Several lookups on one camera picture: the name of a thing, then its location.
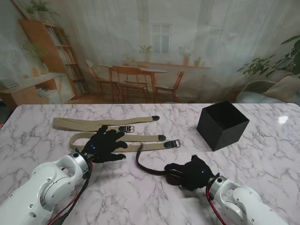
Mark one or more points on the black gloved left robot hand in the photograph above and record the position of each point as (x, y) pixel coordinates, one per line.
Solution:
(103, 147)

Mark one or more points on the dark brown woven belt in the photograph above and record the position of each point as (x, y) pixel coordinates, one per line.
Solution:
(144, 168)

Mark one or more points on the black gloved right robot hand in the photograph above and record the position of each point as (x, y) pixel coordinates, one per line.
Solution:
(194, 174)

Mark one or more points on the printed room scene backdrop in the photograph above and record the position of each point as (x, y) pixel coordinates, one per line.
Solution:
(150, 35)

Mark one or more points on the black open storage box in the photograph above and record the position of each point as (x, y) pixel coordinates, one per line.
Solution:
(225, 131)

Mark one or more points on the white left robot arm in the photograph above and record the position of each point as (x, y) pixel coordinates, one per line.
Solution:
(47, 189)

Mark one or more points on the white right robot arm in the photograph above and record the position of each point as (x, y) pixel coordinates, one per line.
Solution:
(241, 204)

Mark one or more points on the beige woven belt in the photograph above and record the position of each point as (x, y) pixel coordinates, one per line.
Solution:
(145, 138)
(77, 123)

